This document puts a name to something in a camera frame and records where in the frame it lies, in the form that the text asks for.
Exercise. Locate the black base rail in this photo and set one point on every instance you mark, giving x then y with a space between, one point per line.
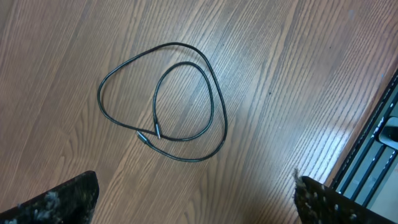
373 155

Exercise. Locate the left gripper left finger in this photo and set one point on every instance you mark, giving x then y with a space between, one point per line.
73 201

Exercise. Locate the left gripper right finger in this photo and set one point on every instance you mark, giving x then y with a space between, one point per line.
317 203

